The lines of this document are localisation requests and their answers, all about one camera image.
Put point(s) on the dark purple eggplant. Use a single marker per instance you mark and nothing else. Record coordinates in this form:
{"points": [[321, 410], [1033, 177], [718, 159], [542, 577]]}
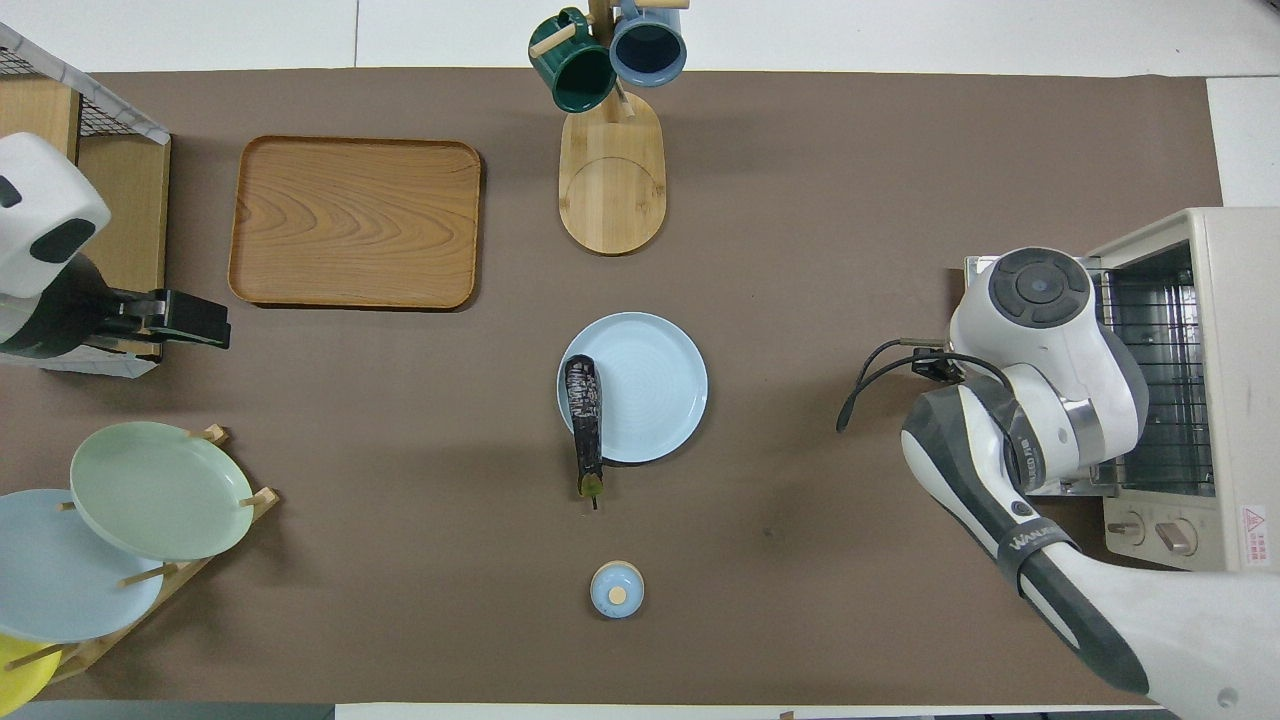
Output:
{"points": [[584, 420]]}

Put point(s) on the wooden plate rack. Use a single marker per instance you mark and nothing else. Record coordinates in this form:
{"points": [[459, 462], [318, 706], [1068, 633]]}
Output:
{"points": [[225, 530]]}

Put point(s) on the beige toaster oven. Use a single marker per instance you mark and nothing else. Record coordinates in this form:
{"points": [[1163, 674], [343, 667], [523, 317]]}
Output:
{"points": [[1245, 350]]}

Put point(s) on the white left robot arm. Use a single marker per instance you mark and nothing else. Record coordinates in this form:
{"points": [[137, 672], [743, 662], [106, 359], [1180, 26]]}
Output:
{"points": [[40, 200]]}

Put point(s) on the blue mug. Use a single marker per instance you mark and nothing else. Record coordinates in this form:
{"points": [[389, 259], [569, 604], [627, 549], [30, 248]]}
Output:
{"points": [[648, 45]]}

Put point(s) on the white marbled cloth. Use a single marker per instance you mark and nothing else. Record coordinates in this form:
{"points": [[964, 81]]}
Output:
{"points": [[120, 118], [100, 365]]}

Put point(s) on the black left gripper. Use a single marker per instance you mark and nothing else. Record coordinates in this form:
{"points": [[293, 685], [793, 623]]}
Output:
{"points": [[60, 320]]}

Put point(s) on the dark green mug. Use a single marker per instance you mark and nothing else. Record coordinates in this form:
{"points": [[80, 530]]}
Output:
{"points": [[570, 75]]}

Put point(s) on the wooden mug tree stand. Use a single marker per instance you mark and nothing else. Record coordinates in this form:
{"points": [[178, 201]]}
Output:
{"points": [[612, 180]]}

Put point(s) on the red warning sticker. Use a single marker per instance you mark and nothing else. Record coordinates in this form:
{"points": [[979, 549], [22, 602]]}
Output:
{"points": [[1254, 535]]}

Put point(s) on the wooden serving tray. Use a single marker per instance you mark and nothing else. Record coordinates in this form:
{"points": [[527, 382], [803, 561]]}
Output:
{"points": [[350, 220]]}

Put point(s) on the pale green plate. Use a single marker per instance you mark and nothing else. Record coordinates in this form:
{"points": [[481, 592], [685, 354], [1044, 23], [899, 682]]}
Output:
{"points": [[160, 490]]}

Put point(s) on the yellow plate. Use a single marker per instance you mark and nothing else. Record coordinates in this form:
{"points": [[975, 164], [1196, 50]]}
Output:
{"points": [[20, 680]]}

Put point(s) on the large light blue plate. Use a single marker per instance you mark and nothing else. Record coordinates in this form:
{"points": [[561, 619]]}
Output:
{"points": [[60, 590]]}

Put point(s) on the small light blue plate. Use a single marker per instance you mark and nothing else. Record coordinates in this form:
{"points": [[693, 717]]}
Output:
{"points": [[650, 385]]}

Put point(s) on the brown table mat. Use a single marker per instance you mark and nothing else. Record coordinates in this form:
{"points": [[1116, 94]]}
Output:
{"points": [[800, 250]]}

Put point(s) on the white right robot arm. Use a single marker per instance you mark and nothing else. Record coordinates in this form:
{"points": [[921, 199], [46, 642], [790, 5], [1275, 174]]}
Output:
{"points": [[1040, 290]]}

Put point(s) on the silver oven knob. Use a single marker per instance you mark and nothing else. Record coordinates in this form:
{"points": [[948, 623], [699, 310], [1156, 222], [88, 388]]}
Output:
{"points": [[1176, 538], [1127, 529]]}

